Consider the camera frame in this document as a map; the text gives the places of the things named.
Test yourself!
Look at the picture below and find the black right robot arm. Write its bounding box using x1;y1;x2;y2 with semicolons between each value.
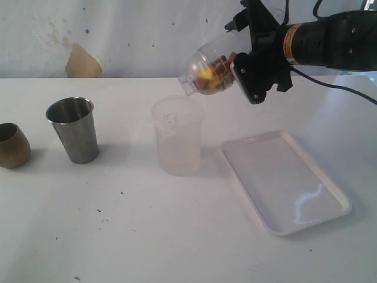
224;1;376;103

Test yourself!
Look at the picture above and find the steel metal cup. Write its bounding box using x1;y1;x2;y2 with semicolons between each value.
45;97;99;164

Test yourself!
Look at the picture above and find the white plastic tray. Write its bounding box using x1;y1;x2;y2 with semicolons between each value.
220;131;352;236

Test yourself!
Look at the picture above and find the frosted plastic cup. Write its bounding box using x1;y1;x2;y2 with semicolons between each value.
151;96;204;176

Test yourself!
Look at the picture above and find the gold foil coin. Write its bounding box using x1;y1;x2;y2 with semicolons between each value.
195;67;220;90

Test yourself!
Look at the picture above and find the black right camera cable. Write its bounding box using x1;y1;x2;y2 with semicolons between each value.
290;67;377;106

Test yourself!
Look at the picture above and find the clear measuring shaker cup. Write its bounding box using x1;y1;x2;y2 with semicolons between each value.
217;7;285;57

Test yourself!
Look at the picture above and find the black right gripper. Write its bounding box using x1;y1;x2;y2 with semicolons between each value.
224;1;293;92

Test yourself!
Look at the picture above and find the clear shaker dome lid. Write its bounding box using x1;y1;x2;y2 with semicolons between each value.
178;42;226;96

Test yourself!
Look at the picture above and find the round wooden cup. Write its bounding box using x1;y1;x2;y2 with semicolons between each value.
0;123;31;169

